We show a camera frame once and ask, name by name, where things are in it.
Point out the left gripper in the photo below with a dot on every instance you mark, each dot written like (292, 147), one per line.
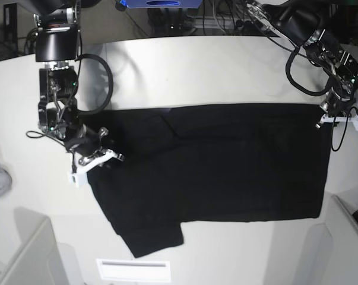
(337, 109)

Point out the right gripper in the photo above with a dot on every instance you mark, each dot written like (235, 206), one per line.
(87, 150)

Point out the black T-shirt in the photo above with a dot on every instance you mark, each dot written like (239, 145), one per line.
(223, 163)

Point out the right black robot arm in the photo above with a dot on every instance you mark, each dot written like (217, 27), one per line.
(58, 43)

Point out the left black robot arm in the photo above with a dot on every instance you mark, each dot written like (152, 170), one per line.
(303, 26)

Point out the white table slot plate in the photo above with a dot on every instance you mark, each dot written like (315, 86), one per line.
(134, 271)

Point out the white side partition left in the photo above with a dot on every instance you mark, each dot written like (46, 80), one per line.
(37, 260)

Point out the white side partition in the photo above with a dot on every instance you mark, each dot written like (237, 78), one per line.
(342, 267)
(37, 260)

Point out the white side partition right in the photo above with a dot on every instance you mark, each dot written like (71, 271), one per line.
(342, 267)

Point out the blue box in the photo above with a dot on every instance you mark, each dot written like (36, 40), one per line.
(163, 3)

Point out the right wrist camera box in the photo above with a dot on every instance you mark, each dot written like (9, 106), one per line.
(78, 179)

